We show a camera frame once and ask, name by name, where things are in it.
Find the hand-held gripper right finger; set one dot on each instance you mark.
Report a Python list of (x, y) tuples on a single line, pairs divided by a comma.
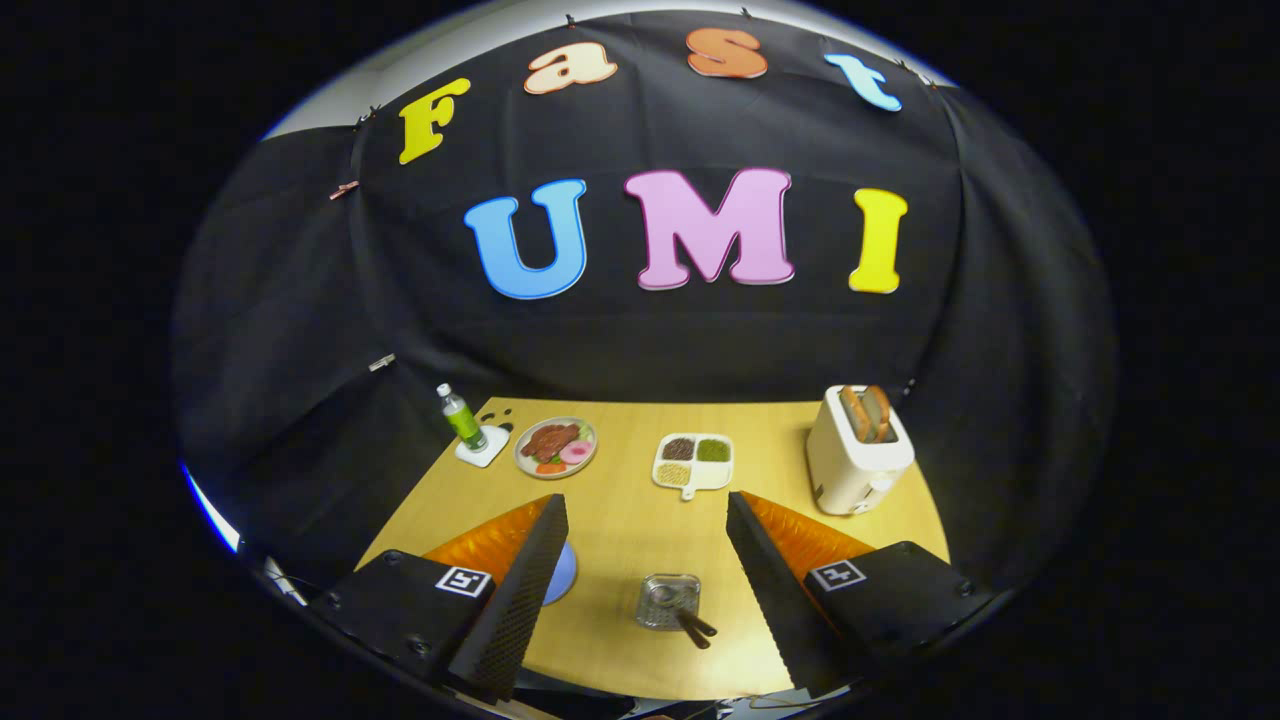
[(775, 600)]

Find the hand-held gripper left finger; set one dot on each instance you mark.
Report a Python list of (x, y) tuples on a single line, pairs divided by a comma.
[(520, 600)]

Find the blue round plate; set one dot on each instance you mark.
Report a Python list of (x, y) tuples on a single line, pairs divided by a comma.
[(560, 575)]

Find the perforated metal basket tray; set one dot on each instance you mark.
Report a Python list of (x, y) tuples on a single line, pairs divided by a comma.
[(655, 615)]

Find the beige round food plate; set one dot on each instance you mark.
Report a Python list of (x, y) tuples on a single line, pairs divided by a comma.
[(530, 468)]

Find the white divided dish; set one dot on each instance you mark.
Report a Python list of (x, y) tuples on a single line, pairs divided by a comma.
[(712, 475)]

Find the cream white toaster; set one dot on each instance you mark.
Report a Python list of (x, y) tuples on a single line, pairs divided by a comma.
[(850, 470)]

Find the white square coaster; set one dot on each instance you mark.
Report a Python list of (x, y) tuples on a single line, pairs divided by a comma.
[(485, 452)]

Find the pink round food slice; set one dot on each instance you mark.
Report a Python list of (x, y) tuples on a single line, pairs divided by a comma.
[(576, 453)]

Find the pale soy beans portion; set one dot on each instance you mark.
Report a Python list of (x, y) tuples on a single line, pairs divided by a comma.
[(674, 473)]

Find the green beans portion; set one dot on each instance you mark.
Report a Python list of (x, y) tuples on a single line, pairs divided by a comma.
[(713, 450)]

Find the brown meat piece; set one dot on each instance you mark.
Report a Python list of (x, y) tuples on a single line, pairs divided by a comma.
[(548, 440)]

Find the dark red beans portion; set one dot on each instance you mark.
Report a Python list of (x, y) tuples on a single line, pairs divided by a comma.
[(678, 449)]

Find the green label plastic bottle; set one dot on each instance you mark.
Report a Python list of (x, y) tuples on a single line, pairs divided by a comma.
[(463, 422)]

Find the brown toast slice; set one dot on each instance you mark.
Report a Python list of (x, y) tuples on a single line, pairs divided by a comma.
[(856, 415), (880, 410)]

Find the silver clip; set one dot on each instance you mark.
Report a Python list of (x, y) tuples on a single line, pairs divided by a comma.
[(381, 362)]

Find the pink clip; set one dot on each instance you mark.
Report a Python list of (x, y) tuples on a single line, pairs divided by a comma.
[(344, 189)]

